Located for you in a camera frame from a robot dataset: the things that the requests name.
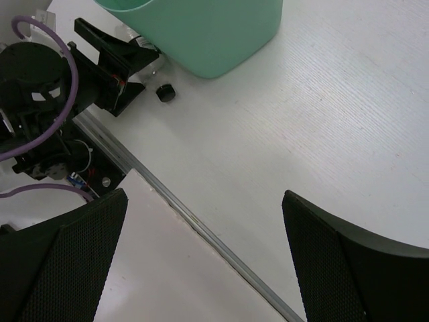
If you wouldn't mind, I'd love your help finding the black cap black label bottle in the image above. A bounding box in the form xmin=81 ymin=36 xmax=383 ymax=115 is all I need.
xmin=115 ymin=23 xmax=176 ymax=103

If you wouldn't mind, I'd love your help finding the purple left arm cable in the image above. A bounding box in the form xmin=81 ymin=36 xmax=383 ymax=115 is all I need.
xmin=0 ymin=16 xmax=97 ymax=202

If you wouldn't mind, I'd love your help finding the green plastic bin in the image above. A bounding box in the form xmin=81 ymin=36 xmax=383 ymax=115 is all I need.
xmin=98 ymin=0 xmax=283 ymax=78

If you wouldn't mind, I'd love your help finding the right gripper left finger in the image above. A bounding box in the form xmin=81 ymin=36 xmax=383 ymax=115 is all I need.
xmin=1 ymin=189 xmax=128 ymax=321

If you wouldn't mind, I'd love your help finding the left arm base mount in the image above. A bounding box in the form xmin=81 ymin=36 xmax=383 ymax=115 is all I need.
xmin=12 ymin=121 xmax=125 ymax=198

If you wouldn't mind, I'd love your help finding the aluminium table edge rail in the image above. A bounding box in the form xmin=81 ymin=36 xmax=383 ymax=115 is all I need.
xmin=74 ymin=111 xmax=302 ymax=321

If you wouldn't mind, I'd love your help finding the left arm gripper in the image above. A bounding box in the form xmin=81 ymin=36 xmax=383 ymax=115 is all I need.
xmin=1 ymin=18 xmax=160 ymax=168

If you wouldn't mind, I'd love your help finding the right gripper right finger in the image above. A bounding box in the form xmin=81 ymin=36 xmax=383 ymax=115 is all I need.
xmin=282 ymin=191 xmax=428 ymax=321

